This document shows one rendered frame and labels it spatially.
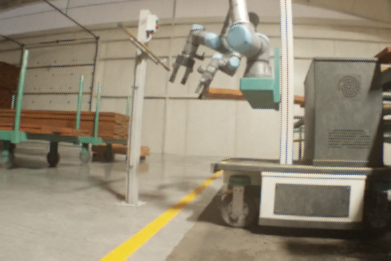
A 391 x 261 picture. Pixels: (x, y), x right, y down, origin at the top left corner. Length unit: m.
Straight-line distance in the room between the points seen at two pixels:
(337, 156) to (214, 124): 8.87
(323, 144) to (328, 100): 0.21
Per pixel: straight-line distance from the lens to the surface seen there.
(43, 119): 5.17
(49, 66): 13.51
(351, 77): 1.40
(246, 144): 9.97
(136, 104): 1.80
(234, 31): 1.28
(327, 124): 1.34
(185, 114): 10.34
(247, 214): 1.38
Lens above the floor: 0.42
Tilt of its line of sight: 6 degrees up
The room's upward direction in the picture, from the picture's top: 3 degrees clockwise
